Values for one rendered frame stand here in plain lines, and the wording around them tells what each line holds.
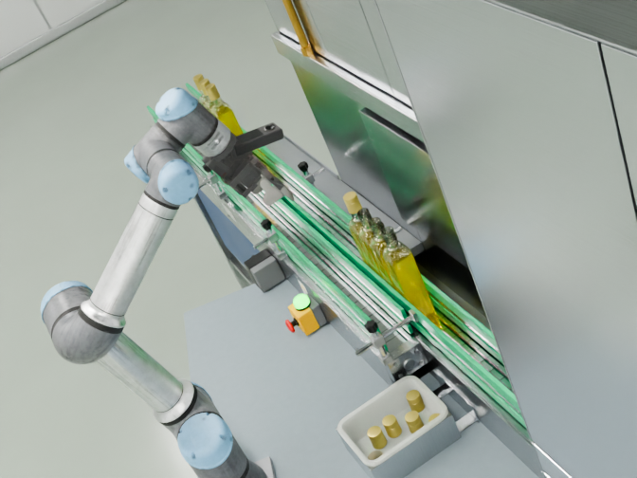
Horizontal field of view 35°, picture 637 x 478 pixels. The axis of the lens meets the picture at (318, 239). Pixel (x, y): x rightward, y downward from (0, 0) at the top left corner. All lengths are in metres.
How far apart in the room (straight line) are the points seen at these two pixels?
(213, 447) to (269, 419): 0.36
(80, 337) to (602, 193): 1.38
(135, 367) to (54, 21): 5.98
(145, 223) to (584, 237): 1.19
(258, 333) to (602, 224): 2.06
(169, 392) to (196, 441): 0.13
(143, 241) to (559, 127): 1.25
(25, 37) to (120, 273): 6.13
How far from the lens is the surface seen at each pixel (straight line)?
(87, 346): 2.04
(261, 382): 2.70
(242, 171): 2.12
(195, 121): 2.04
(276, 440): 2.53
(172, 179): 1.90
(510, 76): 0.86
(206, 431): 2.29
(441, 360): 2.34
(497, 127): 0.93
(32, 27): 8.03
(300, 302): 2.71
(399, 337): 2.43
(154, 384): 2.30
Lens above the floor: 2.48
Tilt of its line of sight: 34 degrees down
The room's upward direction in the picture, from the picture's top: 25 degrees counter-clockwise
